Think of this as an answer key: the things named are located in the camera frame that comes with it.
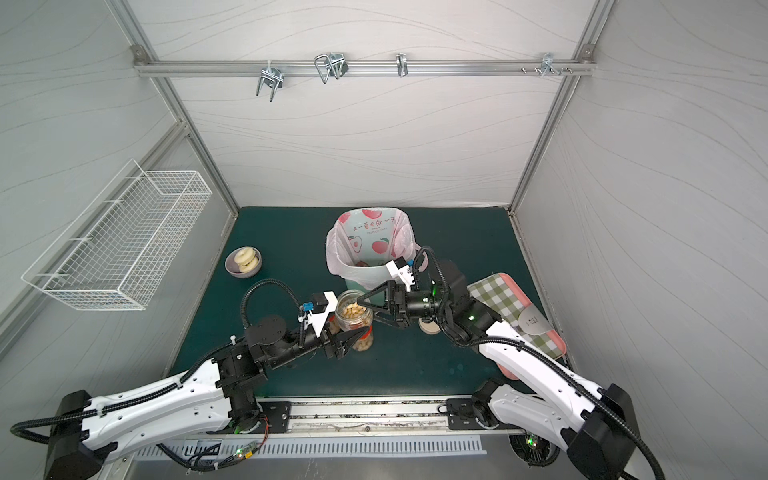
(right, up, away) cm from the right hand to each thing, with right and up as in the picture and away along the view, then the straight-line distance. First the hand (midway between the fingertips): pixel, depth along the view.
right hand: (363, 311), depth 63 cm
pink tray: (+54, -14, +24) cm, 61 cm away
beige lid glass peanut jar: (-3, -2, +3) cm, 5 cm away
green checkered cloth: (+40, -3, +32) cm, 52 cm away
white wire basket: (-58, +12, +5) cm, 59 cm away
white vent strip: (-41, -36, +9) cm, 56 cm away
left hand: (-1, -2, +2) cm, 3 cm away
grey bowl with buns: (-43, +7, +35) cm, 56 cm away
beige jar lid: (+18, -12, +25) cm, 32 cm away
